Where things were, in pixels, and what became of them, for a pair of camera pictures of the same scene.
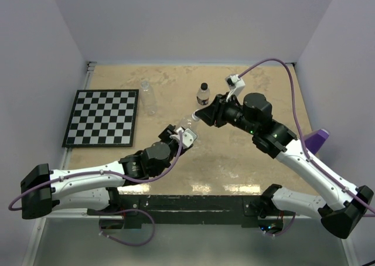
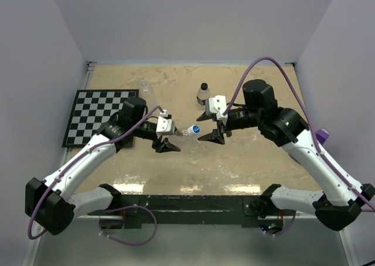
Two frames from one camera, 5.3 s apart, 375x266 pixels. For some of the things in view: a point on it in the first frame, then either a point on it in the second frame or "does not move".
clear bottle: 147,96 does not move
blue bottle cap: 194,116 -> 196,129
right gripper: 213,115 -> 217,135
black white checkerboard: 102,118 does not move
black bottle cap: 204,86 does not move
